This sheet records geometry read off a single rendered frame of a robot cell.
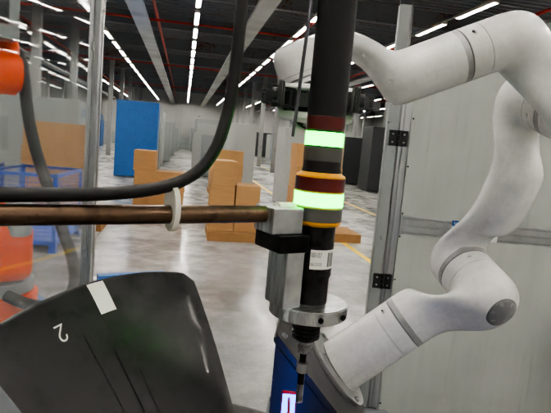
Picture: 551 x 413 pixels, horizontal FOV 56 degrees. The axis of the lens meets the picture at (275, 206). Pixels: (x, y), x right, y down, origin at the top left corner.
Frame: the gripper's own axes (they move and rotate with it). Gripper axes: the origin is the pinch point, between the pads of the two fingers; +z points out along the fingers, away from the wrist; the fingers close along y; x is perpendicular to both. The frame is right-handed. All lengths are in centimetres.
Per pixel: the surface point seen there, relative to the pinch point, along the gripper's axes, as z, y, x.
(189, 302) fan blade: 11.3, 11.8, -23.4
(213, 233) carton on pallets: -710, 119, -155
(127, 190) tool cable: 28.6, 13.4, -10.0
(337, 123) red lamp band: 19.9, -1.2, -3.8
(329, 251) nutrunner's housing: 19.8, -1.6, -14.7
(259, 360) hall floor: -297, 16, -165
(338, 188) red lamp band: 20.1, -1.8, -9.2
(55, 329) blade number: 21.7, 21.3, -23.3
